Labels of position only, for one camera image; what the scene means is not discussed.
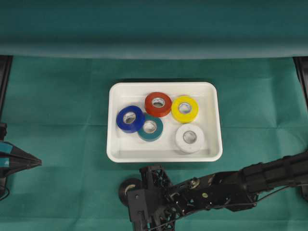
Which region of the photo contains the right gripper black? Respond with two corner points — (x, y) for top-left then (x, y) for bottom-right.
(127, 165), (257, 231)

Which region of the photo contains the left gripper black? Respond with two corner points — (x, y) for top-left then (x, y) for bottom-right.
(0, 122), (42, 200)

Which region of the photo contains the black tape roll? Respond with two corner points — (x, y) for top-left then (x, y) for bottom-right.
(118, 178), (142, 207)

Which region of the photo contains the green tape roll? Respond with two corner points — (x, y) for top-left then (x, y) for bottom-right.
(138, 113), (164, 142)

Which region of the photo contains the white tape roll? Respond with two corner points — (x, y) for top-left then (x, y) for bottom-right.
(175, 124), (205, 154)

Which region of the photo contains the blue tape roll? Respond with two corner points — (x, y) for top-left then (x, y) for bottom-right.
(116, 105), (145, 133)

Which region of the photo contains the red tape roll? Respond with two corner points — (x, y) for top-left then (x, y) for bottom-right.
(145, 92), (172, 117)

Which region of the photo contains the yellow tape roll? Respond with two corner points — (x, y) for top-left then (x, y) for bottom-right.
(171, 95), (199, 123)

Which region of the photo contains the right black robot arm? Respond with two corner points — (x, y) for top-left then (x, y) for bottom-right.
(118, 152), (308, 231)

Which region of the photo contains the white rectangular plastic tray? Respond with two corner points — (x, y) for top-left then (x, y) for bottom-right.
(106, 82), (223, 163)

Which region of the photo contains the green table cloth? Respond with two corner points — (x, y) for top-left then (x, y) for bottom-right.
(0, 0), (308, 231)

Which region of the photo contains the left black frame rail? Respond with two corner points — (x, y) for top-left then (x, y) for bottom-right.
(0, 55), (13, 117)

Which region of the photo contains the black frame rail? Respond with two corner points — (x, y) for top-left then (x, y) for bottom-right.
(0, 55), (13, 117)
(293, 56), (308, 106)

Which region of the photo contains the right black frame rail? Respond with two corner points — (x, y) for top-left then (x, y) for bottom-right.
(293, 56), (308, 106)

